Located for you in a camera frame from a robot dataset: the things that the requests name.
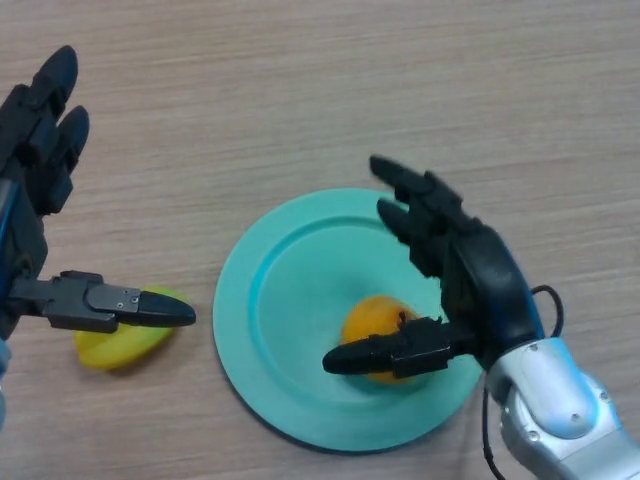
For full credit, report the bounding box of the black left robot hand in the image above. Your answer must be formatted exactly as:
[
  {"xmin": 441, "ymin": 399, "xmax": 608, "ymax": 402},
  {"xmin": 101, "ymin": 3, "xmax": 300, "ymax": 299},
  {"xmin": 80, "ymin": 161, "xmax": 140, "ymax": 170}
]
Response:
[{"xmin": 0, "ymin": 45, "xmax": 197, "ymax": 341}]

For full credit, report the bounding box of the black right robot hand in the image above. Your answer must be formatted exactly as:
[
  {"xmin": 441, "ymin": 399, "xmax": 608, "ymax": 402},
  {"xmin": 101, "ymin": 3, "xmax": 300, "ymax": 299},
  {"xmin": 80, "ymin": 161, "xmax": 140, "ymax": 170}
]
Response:
[{"xmin": 322, "ymin": 155, "xmax": 546, "ymax": 380}]

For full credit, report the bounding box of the yellow orange pear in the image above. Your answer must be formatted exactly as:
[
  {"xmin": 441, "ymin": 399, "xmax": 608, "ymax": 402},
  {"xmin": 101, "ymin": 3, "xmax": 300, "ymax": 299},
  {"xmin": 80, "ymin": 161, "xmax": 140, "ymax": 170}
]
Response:
[{"xmin": 340, "ymin": 295, "xmax": 420, "ymax": 385}]

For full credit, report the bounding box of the green round plastic plate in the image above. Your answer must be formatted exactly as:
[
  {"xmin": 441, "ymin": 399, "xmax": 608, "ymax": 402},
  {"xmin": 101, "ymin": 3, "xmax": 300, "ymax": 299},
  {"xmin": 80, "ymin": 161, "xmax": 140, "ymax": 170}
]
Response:
[{"xmin": 212, "ymin": 187, "xmax": 488, "ymax": 454}]

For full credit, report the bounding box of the yellow green starfruit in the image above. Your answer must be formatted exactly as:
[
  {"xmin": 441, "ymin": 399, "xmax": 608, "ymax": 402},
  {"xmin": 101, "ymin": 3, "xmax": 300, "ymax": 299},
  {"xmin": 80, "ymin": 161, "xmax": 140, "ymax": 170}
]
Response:
[{"xmin": 74, "ymin": 284, "xmax": 190, "ymax": 372}]

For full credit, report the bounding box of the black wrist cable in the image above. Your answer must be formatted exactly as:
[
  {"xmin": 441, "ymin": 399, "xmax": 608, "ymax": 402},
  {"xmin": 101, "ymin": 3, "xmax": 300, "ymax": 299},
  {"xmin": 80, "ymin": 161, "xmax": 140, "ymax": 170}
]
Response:
[{"xmin": 480, "ymin": 284, "xmax": 565, "ymax": 480}]

